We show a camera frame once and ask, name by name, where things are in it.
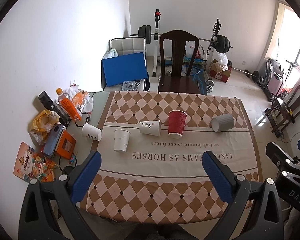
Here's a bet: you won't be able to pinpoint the white paper cup with drawing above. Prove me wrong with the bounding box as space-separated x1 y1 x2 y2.
114 129 130 153

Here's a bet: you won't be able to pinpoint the white paper cup table edge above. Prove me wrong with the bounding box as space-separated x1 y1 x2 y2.
81 123 102 141

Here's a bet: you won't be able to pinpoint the grey ribbed cup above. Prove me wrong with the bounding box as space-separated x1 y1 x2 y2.
211 113 235 133

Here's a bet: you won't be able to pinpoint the red ripple paper cup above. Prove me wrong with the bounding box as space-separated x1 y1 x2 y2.
168 110 187 139

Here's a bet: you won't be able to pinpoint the white paper cup lying centre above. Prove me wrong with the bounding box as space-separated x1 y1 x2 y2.
139 120 161 137

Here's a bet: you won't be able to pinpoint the black round lid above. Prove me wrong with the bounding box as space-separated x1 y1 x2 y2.
62 165 74 176

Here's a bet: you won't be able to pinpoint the orange box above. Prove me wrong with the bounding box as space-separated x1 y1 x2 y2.
55 130 76 160

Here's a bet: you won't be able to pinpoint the dark wooden side chair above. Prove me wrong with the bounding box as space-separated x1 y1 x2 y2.
264 86 300 138

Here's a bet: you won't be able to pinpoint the grey blue phone box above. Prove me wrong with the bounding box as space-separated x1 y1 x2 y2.
43 124 64 157

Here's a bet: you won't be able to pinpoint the colourful snack bag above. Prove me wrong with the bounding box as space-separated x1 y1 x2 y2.
13 142 59 183

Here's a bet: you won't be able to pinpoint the yellow plastic bag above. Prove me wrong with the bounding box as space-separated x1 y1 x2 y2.
30 109 60 145

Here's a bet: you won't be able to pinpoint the checkered printed tablecloth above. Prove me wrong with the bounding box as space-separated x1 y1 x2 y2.
80 92 262 224

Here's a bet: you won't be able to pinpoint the white crumpled wrapper bags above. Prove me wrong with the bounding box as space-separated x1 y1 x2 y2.
64 83 94 113

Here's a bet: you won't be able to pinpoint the orange drink bottle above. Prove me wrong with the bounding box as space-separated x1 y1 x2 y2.
56 88 82 122

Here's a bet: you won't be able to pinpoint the floor barbell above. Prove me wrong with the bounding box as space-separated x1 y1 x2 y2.
232 67 260 83

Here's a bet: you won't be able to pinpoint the red cardboard box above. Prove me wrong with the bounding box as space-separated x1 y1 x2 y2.
210 59 232 83

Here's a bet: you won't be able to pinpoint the blue board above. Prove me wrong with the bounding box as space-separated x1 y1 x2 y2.
102 52 148 86

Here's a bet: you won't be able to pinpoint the barbell on rack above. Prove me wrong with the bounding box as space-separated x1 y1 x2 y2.
131 25 232 54

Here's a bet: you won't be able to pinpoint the white squat rack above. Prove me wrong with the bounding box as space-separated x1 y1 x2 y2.
151 9 221 77

